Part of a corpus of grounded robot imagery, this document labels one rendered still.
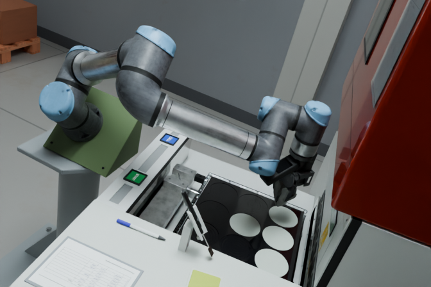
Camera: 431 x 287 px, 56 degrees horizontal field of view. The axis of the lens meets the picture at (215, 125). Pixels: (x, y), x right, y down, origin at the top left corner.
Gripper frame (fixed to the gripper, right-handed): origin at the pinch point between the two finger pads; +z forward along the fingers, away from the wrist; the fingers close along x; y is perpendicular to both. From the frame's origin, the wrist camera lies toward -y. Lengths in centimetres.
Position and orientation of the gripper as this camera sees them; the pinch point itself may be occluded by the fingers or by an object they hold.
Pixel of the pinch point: (276, 203)
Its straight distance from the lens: 130.4
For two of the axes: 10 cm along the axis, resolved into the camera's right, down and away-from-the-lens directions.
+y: 8.4, -0.9, 5.4
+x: -5.0, -5.3, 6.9
